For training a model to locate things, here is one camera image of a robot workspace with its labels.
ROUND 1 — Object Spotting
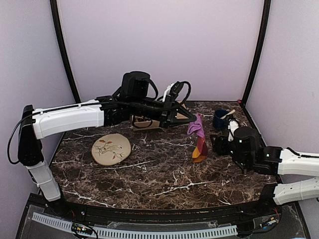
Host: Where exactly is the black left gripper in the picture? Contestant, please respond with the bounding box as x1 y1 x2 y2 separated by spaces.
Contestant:
130 94 196 127

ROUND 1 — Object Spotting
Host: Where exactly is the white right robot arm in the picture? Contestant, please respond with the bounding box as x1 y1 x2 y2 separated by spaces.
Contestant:
210 126 319 216

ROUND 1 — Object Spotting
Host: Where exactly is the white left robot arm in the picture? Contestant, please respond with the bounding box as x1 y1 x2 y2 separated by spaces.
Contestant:
13 96 196 217

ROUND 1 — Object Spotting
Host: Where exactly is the black front rail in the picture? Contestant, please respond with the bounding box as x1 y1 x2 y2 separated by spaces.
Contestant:
44 199 275 224

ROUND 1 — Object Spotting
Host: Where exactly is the black left frame post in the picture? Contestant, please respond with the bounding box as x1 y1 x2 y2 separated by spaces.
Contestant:
49 0 81 103

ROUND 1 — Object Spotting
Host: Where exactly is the round beige plate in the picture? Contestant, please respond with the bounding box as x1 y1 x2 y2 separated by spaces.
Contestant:
91 133 132 166

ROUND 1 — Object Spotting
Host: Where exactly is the black frame post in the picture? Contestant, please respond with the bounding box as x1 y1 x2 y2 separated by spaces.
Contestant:
241 0 271 106
49 0 81 103

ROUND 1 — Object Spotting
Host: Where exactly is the white slotted cable duct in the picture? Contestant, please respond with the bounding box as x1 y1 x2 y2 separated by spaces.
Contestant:
31 213 238 239

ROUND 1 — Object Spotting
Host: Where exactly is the purple maroon striped sock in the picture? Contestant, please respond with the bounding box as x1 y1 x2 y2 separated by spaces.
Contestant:
187 113 208 163

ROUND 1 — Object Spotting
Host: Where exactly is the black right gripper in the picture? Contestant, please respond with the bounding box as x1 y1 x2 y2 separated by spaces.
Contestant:
211 133 251 169

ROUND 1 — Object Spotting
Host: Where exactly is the wooden compartment tray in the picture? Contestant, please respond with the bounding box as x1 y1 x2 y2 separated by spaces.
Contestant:
132 101 186 130

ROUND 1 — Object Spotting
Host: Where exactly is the black right frame post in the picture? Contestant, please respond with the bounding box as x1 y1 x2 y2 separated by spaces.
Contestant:
241 0 271 106

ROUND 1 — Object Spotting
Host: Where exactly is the blue enamel mug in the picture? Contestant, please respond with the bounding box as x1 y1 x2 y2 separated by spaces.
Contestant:
213 109 228 130

